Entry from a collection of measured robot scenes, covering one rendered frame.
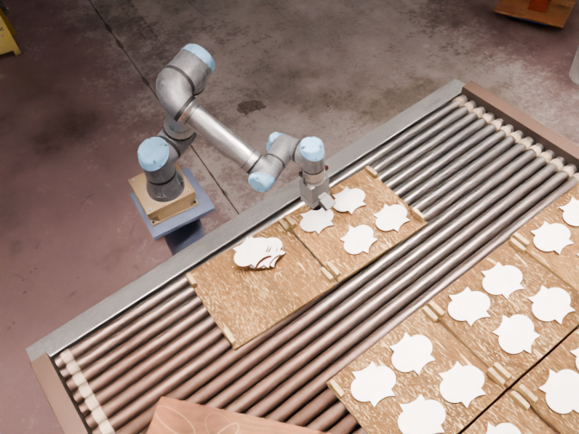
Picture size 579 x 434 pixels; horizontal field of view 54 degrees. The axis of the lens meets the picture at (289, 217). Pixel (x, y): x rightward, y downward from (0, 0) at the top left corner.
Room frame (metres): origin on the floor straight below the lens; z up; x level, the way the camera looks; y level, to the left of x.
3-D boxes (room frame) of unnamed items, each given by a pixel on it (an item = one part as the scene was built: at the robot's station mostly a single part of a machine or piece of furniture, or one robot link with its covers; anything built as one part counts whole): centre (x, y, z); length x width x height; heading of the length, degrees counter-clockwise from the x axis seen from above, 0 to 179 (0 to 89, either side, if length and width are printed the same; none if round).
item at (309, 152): (1.26, -0.10, 1.29); 0.09 x 0.08 x 0.11; 55
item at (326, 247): (1.24, -0.23, 0.93); 0.41 x 0.35 x 0.02; 119
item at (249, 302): (1.04, 0.13, 0.93); 0.41 x 0.35 x 0.02; 118
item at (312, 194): (1.24, -0.11, 1.13); 0.12 x 0.09 x 0.16; 36
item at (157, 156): (1.51, 0.46, 1.12); 0.13 x 0.12 x 0.14; 145
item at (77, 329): (1.41, 0.03, 0.89); 2.08 x 0.08 x 0.06; 121
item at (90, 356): (1.30, -0.03, 0.90); 1.95 x 0.05 x 0.05; 121
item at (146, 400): (1.09, -0.16, 0.90); 1.95 x 0.05 x 0.05; 121
